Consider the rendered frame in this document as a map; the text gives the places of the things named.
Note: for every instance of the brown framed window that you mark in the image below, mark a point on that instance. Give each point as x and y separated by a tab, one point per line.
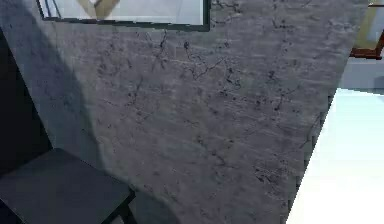
368	40

